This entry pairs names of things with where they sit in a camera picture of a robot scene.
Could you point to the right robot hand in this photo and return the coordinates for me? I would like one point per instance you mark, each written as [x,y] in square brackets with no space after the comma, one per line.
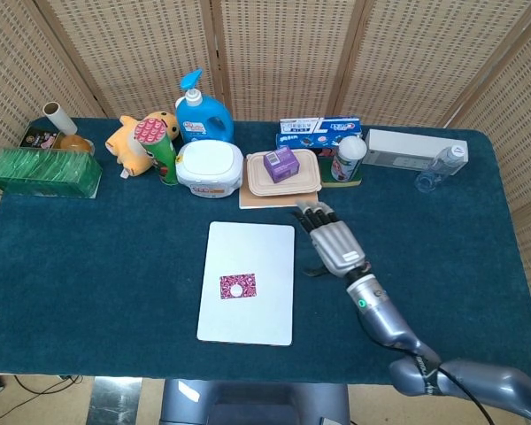
[336,243]

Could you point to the clear plastic bottle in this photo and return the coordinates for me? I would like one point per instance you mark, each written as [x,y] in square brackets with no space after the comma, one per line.
[442,166]

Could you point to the green tea box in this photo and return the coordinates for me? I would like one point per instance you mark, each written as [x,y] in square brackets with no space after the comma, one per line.
[44,172]

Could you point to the amber glass jar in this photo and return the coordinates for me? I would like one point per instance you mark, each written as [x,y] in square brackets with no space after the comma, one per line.
[76,144]

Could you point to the dark printed tin box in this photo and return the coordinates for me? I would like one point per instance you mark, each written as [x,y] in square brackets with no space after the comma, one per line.
[37,138]

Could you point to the yellow plush toy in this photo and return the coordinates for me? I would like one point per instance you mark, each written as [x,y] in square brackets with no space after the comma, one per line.
[124,148]

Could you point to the bamboo folding screen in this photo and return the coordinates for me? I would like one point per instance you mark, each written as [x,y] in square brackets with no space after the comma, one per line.
[292,53]

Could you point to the white power strip box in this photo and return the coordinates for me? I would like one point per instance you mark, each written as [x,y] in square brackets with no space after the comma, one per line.
[402,148]

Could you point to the silver table leg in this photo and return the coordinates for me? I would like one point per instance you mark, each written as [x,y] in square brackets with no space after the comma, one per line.
[115,403]

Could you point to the blue toothpaste box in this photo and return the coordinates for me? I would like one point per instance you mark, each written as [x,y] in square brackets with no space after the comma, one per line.
[318,125]

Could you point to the blue cookie box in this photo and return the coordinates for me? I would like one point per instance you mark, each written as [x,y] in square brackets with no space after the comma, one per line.
[305,142]

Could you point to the beige lidded lunch box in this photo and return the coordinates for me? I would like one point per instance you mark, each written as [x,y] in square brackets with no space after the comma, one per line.
[256,181]

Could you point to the pink patterned card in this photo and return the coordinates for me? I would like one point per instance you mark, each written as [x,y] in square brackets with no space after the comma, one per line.
[248,283]

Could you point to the teal table cloth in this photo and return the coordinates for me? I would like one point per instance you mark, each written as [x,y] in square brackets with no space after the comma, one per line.
[115,265]

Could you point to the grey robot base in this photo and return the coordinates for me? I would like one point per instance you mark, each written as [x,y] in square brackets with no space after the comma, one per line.
[256,403]

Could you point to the cardboard tube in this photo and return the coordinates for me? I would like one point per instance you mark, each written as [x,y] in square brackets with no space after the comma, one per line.
[62,117]

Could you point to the thin wooden board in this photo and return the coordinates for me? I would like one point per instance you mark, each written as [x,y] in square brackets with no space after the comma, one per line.
[270,201]

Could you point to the small purple carton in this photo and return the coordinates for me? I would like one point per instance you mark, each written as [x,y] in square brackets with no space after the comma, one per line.
[282,164]

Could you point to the white wet wipes tub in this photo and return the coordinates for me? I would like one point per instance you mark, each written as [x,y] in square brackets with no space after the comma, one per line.
[208,168]

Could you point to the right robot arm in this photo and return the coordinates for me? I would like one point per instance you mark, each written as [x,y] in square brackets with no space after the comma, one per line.
[380,314]

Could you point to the blue detergent bottle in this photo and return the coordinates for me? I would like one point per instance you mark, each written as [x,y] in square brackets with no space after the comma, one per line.
[203,119]

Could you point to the white rectangular board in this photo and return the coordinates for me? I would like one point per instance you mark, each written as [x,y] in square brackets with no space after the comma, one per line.
[248,248]

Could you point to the white strawberry print canister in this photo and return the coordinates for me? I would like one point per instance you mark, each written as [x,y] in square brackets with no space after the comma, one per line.
[347,159]

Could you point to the small white round object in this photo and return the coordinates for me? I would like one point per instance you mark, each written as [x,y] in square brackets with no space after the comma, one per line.
[236,291]

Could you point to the green chips can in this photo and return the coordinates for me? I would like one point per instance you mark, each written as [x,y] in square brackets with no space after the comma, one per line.
[163,152]

